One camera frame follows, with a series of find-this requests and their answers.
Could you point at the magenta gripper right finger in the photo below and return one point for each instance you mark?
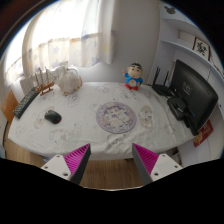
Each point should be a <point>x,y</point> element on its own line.
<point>152,166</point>

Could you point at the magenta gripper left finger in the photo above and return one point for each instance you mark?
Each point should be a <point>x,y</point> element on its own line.
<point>70,167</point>

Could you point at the black computer mouse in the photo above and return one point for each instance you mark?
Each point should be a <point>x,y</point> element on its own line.
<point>53,117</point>

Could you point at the round purple mouse pad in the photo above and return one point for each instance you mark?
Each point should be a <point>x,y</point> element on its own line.
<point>116,117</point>

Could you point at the white patterned tablecloth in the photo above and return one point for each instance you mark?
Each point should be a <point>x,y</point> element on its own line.
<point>156,128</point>

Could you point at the red packet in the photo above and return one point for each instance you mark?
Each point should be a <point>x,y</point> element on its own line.
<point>203,134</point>

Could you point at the black wifi router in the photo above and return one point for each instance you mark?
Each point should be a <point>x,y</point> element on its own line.
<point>160,89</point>

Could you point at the black computer monitor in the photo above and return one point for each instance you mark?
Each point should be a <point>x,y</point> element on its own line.
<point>193,100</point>

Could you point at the black keyboard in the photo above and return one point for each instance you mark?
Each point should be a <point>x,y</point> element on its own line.
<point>25,102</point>

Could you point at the wooden model sailing ship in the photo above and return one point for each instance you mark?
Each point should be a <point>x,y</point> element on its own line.
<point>44,84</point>

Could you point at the wooden chair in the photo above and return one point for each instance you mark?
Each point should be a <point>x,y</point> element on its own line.
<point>8,106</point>

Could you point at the cartoon boy figurine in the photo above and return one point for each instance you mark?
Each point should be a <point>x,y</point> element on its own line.
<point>133,75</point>

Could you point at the framed calligraphy picture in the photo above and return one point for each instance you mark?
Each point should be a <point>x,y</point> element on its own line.
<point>201,48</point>

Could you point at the white sheer curtain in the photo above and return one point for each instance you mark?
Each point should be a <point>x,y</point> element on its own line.
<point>68,32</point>

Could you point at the white wall shelf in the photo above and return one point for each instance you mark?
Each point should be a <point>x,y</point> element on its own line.
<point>180,34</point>

